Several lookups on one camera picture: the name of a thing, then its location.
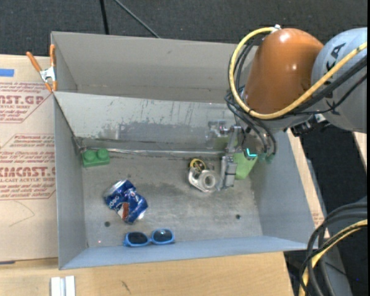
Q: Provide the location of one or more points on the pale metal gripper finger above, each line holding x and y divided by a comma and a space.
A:
217, 129
228, 173

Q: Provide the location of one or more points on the light green block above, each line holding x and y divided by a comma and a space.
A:
245, 166

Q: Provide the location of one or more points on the silver tape roll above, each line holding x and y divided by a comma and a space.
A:
203, 180

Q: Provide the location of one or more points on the grey metal bin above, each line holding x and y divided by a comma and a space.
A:
179, 202

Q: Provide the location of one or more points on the blue sunglasses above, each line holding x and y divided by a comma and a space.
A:
149, 238

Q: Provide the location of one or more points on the crushed blue drink can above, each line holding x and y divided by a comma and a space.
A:
126, 200

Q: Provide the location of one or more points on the green toy brick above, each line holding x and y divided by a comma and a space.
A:
95, 158

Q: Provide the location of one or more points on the brown cardboard board red print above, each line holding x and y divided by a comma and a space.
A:
24, 220

